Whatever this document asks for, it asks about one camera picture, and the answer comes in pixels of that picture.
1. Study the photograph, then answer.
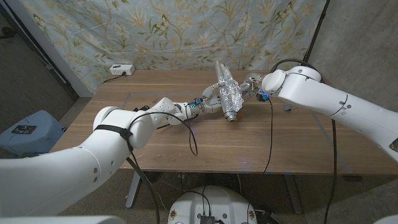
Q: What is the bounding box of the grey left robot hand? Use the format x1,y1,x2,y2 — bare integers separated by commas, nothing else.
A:
198,82,224,114

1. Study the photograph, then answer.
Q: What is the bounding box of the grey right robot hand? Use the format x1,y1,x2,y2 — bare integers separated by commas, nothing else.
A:
238,72,267,100

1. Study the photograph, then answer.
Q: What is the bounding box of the aluminum foil roll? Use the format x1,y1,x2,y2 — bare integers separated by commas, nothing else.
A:
213,60,245,123

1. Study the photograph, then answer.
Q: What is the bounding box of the white robot shoulder cover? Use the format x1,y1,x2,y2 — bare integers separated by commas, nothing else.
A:
0,215,127,224

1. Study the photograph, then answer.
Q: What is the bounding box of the floral printed backdrop cloth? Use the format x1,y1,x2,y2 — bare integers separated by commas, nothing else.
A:
18,0,327,90

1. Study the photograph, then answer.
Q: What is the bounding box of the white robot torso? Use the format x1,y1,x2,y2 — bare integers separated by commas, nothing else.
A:
167,185,258,224

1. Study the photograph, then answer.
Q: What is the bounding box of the white power strip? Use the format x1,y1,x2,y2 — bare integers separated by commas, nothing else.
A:
109,63,136,77

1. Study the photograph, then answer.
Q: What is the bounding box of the grey metal table leg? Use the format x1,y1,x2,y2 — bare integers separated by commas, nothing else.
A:
282,174,304,215
125,170,144,209

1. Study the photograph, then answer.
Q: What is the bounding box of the blue grey storage bin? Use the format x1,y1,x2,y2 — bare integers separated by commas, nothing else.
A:
0,110,66,158

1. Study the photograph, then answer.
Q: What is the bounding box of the black card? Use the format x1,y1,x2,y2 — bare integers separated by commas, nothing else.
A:
11,124,37,135

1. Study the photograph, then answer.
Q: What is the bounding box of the black round knob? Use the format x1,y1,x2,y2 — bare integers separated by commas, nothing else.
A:
0,26,18,40

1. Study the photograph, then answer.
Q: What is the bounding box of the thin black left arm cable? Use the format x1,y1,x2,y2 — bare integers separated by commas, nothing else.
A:
127,104,200,157

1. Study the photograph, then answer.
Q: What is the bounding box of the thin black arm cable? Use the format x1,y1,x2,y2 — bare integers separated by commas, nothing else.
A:
262,99,274,174
127,104,200,157

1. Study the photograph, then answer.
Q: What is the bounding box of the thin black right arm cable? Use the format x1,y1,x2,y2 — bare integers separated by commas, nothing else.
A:
262,99,274,174

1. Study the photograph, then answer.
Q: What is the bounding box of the black backdrop frame pole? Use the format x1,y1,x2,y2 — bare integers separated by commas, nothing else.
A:
298,0,331,71

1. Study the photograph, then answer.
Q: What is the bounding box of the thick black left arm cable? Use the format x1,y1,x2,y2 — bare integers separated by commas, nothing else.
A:
126,155,161,224

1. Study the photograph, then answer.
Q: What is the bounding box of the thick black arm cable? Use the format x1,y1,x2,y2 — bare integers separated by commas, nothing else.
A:
126,155,161,224
269,58,338,224

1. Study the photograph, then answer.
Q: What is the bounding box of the black power cord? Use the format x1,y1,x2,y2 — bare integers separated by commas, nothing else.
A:
102,72,127,84

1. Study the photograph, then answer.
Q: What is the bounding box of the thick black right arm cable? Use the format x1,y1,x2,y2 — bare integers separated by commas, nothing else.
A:
269,58,338,224

